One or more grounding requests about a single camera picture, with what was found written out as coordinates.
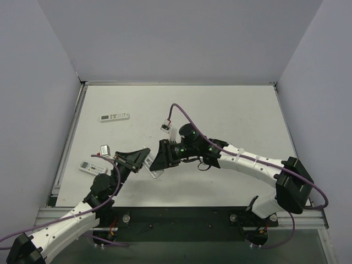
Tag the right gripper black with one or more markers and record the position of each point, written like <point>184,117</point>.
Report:
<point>168,153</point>

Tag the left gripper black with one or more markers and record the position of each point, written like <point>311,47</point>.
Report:
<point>126,163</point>

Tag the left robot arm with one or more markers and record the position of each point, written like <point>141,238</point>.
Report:
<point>46,241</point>

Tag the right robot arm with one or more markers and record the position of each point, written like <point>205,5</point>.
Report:
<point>289,179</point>

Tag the white remote with display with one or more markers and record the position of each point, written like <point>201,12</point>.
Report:
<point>114,117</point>

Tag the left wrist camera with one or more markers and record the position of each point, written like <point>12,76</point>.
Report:
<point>105,151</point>

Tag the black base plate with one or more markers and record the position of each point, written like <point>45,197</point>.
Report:
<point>171,233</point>

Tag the aluminium frame rail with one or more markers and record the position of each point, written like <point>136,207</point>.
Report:
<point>124,217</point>

